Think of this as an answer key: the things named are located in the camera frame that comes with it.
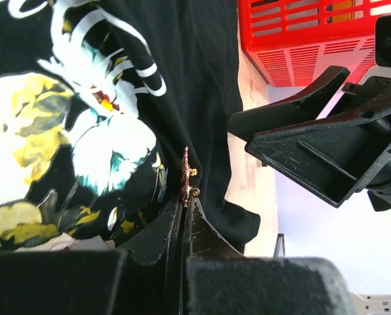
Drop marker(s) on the pink gold brooch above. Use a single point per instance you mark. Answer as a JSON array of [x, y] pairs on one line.
[[187, 191]]

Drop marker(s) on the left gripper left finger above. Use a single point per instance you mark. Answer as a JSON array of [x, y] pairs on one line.
[[140, 277]]

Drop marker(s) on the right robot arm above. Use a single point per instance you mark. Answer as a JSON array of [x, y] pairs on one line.
[[333, 138]]

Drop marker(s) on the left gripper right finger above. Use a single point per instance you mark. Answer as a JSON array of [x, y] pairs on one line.
[[218, 279]]

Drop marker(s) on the red plastic basket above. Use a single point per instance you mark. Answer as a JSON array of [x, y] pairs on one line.
[[292, 42]]

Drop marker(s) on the aluminium frame rail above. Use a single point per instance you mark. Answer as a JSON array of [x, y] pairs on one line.
[[371, 304]]

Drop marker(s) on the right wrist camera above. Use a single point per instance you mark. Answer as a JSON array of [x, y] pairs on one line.
[[383, 41]]

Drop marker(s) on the black floral t-shirt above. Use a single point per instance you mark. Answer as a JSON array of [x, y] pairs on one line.
[[98, 100]]

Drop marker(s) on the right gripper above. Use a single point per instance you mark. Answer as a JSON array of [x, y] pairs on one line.
[[334, 157]]

